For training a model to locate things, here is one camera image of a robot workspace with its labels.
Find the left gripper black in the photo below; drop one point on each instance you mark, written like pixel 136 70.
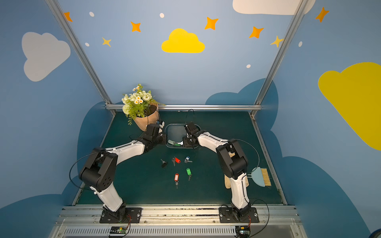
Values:
pixel 160 138

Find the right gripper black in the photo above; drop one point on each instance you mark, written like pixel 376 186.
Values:
pixel 187 140

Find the blue plastic storage box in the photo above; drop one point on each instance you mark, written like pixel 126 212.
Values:
pixel 175 132

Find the key with red tag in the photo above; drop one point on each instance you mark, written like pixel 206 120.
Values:
pixel 175 161
pixel 176 179

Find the key with black tag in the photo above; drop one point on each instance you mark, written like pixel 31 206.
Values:
pixel 164 163

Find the key with green tag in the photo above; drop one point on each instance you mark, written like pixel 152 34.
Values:
pixel 189 173

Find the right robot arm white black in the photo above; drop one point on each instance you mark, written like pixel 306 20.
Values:
pixel 240 201

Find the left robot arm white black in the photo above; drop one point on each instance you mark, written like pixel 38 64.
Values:
pixel 100 169

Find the white artificial flowers plant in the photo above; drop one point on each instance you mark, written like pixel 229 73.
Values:
pixel 138 104

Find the beige work glove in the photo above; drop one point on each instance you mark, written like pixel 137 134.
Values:
pixel 227 183

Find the light blue hand brush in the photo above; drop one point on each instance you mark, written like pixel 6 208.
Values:
pixel 260 177

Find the left controller board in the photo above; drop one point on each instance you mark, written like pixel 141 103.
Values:
pixel 118 231

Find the controller board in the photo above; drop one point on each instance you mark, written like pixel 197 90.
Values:
pixel 242 232
pixel 118 231

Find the right controller board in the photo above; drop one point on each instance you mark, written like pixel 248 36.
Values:
pixel 242 232

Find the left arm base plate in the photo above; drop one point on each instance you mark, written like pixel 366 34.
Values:
pixel 134 214

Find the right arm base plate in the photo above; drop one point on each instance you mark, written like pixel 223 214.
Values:
pixel 226 215

